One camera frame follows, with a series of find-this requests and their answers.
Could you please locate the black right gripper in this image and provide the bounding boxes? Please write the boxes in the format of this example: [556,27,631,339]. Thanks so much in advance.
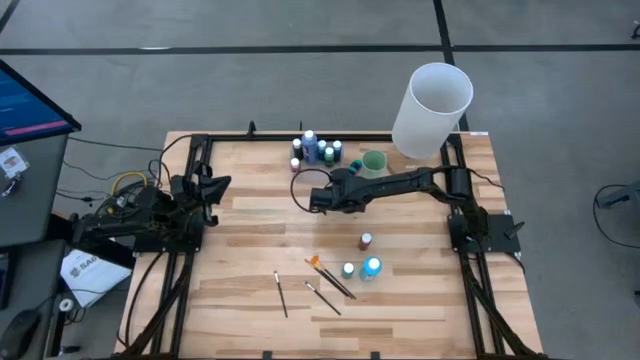
[327,163,369,214]

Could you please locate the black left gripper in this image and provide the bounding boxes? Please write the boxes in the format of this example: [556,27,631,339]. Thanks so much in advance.
[172,162,232,227]

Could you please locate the pale green cup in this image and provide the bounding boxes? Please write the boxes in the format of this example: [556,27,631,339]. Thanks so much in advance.
[360,148,388,180]

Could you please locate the clear plastic bin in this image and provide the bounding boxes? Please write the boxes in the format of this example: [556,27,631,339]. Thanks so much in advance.
[288,141,346,185]

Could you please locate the large lavender paint bottle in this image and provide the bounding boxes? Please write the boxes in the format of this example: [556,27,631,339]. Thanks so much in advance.
[301,129,320,165]

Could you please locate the orange fan paintbrush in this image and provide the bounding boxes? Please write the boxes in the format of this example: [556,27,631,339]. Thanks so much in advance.
[309,255,357,301]

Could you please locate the large turquoise paint bottle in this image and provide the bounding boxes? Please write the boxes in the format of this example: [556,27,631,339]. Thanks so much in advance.
[358,255,384,284]

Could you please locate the gold ferrule paintbrush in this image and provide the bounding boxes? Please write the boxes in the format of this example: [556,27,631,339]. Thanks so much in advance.
[300,262,347,301]

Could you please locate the tall white cylinder container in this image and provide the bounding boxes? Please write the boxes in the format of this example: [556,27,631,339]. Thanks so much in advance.
[385,61,475,175]

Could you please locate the white printed paper sheet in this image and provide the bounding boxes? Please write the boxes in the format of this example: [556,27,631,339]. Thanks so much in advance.
[59,248,134,309]

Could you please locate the white card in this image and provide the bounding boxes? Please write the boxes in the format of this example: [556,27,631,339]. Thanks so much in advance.
[0,147,30,180]

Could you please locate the large computer monitor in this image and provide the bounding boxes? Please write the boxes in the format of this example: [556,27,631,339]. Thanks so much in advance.
[0,58,83,147]

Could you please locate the black computer mouse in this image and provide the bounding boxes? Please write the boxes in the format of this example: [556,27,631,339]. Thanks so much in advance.
[0,308,42,359]

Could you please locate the grey chair base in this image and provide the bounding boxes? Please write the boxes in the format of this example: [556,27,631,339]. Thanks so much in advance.
[597,180,640,210]

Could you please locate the black aluminium frame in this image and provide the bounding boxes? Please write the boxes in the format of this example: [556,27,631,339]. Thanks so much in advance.
[114,130,546,360]

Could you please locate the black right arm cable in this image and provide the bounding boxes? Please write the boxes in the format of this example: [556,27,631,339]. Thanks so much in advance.
[289,167,332,215]

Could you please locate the yellow cable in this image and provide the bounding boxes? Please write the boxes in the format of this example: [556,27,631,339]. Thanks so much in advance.
[92,170,151,225]

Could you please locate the thin black handle paintbrush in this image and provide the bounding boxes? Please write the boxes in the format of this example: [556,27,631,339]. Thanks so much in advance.
[272,270,289,319]

